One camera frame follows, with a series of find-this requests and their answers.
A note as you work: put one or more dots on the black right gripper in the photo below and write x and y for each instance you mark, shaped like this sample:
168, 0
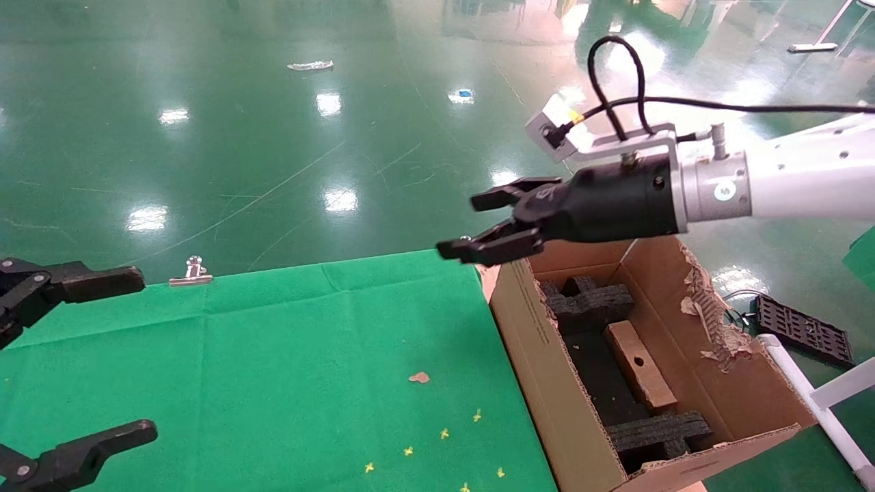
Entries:
608, 201

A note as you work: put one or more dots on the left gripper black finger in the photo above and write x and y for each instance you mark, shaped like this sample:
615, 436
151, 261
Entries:
82, 454
89, 281

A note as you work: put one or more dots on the small brown cardboard box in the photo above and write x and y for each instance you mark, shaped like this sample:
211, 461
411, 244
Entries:
639, 365

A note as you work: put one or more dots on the large open cardboard carton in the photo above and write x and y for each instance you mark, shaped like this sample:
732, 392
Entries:
547, 383

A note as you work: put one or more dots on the brown cardboard crumb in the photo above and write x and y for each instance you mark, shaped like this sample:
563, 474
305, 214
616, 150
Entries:
419, 377

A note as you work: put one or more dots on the black foam carton liner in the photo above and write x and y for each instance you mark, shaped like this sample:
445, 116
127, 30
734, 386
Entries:
598, 376

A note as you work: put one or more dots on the silver binder clip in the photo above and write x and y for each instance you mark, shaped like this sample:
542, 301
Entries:
190, 279

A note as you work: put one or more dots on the green table cloth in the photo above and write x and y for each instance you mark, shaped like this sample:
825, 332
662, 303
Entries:
239, 376

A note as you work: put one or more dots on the black plastic grid tray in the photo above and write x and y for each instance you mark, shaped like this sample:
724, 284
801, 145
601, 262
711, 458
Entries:
803, 331

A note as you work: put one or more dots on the white stand base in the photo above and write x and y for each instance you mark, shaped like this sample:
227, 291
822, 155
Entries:
813, 48

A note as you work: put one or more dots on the green fabric piece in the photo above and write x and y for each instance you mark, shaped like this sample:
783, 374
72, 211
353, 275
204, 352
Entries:
863, 260

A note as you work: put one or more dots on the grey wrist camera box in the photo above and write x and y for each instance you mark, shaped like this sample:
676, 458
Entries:
554, 130

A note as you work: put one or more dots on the grey metal camera bracket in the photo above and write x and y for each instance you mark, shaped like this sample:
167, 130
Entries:
636, 142

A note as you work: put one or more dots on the white metal frame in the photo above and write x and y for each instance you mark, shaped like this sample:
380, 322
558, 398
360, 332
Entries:
830, 420

